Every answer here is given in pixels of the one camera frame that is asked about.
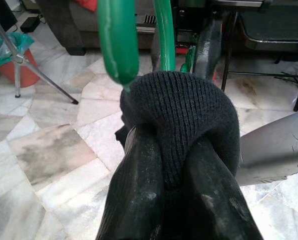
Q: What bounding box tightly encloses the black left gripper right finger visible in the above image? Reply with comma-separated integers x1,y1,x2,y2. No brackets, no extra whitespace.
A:
180,141,264,240

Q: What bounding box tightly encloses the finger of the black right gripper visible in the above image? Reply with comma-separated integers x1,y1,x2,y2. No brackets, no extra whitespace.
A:
196,14,223,81

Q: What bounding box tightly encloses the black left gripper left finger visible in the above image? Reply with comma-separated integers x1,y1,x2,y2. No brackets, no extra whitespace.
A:
95,126,165,240

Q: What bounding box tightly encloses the black knit garment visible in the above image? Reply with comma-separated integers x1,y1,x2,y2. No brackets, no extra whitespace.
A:
115,70,242,191

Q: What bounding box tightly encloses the green plastic hanger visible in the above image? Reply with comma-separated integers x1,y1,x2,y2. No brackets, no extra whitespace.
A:
97,0,197,91

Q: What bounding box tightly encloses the black folding chair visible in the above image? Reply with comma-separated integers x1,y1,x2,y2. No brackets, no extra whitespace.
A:
221,0,298,112

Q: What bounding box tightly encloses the red cushion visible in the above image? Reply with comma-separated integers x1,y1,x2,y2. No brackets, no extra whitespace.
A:
72,0,99,13

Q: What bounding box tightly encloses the grey fabric sofa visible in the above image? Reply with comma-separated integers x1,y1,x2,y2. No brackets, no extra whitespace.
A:
35,0,162,56

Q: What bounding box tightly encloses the orange bin teal bag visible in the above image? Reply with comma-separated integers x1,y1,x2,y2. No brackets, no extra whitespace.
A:
0,31,41,88

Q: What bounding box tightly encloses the silver metal clothes rack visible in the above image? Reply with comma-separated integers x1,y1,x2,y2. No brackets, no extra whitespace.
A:
0,6,79,106

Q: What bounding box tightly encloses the black television console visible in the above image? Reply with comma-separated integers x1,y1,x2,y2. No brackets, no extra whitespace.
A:
0,0,17,38

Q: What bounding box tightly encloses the black box on cable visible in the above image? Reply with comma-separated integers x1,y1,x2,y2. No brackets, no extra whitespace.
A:
20,16,41,34

